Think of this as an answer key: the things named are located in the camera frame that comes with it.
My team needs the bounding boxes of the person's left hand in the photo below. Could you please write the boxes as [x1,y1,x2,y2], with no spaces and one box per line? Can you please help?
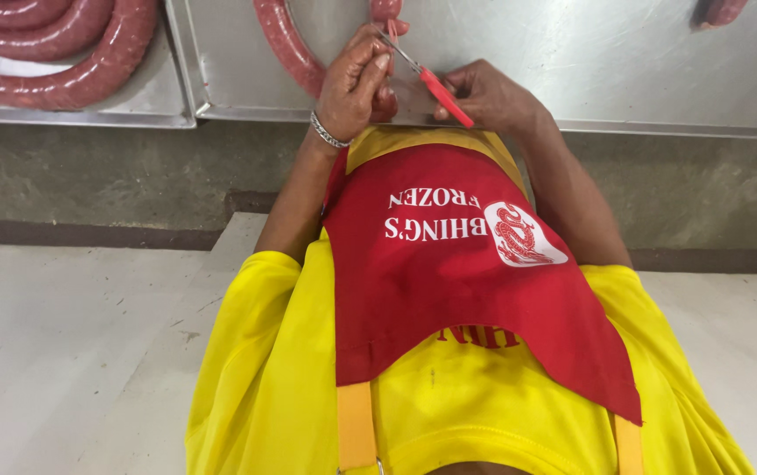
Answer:
[316,20,412,143]

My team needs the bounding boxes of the person's right hand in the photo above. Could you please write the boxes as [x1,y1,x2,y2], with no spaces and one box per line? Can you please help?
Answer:
[434,59,552,137]

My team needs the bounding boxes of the red-handled scissors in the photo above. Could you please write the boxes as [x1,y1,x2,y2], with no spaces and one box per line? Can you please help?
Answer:
[375,26,476,129]

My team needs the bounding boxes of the raw red sausage link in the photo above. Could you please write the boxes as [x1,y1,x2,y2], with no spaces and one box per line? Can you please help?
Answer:
[369,0,404,44]

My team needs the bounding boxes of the large steel tray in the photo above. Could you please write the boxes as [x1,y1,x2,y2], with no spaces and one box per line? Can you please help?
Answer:
[165,0,757,141]

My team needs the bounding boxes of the curved raw red sausage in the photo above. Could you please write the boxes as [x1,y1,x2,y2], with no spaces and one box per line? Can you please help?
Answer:
[252,0,328,100]

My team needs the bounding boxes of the red printed apron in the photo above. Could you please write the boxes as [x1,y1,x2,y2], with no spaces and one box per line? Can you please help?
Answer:
[321,143,644,427]

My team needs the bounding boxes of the raw red sausage end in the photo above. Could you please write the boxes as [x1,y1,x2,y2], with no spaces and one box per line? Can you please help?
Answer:
[691,0,749,30]

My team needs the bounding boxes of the small steel tray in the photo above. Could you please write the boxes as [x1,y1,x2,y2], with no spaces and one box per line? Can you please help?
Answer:
[0,0,197,130]

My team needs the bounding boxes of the yellow shirt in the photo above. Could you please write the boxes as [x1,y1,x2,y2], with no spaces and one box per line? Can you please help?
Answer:
[184,125,757,475]

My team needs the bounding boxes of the coiled raw red sausage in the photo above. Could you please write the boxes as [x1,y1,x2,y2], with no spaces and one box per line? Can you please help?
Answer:
[0,0,159,112]

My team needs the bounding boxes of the silver bracelet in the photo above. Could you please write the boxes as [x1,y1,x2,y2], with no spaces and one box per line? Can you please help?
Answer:
[309,110,353,150]

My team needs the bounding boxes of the orange apron strap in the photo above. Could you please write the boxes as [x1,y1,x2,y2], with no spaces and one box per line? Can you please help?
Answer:
[612,412,645,475]
[336,381,385,475]

